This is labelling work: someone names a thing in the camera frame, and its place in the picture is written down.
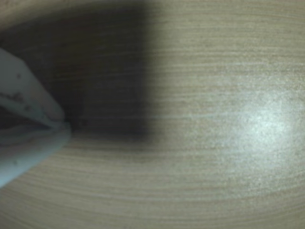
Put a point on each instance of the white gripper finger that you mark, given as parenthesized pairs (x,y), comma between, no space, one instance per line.
(23,90)
(23,155)

